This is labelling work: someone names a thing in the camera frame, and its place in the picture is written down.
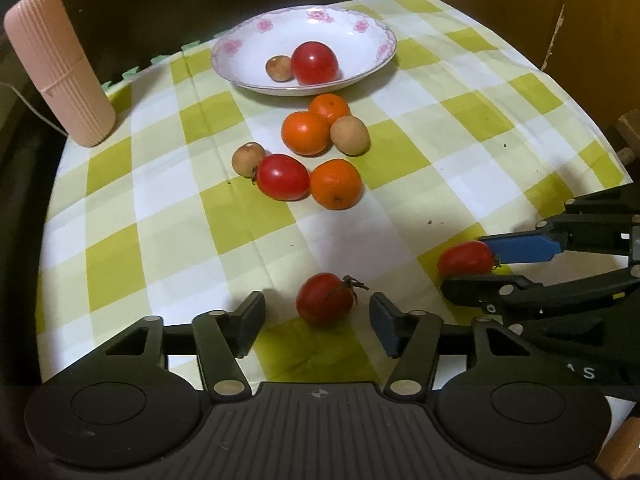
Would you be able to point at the orange tangerine middle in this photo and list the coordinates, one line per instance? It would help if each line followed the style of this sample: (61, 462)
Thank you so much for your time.
(305, 133)

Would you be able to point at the green white checkered tablecloth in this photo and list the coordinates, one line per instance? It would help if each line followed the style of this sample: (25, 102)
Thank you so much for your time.
(205, 192)

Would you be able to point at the pink ribbed cylindrical container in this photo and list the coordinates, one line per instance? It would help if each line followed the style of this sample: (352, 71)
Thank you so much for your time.
(44, 40)

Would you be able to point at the brown cardboard box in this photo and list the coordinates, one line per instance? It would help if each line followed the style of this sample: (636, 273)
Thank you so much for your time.
(590, 47)

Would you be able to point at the white floral ceramic plate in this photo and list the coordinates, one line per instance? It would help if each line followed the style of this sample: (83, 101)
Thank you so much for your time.
(362, 45)

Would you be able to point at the orange tangerine rear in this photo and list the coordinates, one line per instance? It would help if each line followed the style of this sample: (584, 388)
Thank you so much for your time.
(329, 107)

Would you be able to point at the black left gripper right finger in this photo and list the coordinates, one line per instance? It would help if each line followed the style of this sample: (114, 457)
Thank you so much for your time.
(411, 338)

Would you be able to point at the red cherry tomato front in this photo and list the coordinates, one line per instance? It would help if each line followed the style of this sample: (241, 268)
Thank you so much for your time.
(468, 258)

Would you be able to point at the orange tangerine front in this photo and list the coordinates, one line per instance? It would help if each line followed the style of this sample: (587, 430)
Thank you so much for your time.
(335, 184)

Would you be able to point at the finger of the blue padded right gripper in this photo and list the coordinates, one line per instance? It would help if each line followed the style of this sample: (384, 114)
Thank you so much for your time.
(538, 245)

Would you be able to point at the green foam floor mat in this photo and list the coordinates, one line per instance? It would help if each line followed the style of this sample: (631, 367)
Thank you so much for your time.
(157, 60)

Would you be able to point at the large round red tomato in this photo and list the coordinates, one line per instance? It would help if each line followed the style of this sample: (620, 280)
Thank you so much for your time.
(314, 63)

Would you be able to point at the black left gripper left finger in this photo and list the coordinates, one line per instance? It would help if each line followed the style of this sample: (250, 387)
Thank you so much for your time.
(221, 339)

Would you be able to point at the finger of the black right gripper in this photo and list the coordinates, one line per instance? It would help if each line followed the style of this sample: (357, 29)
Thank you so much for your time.
(484, 291)

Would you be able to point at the oval red cherry tomato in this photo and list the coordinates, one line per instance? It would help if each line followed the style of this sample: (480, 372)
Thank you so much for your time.
(282, 177)

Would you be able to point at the orange tangerine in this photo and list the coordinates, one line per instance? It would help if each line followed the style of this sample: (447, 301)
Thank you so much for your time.
(335, 184)
(305, 133)
(329, 107)

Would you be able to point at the brown longan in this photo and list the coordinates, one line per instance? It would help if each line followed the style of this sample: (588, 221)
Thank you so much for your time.
(246, 159)
(279, 68)
(350, 135)

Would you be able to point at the red cherry tomato with stem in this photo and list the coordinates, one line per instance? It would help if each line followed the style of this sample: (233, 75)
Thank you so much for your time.
(325, 299)

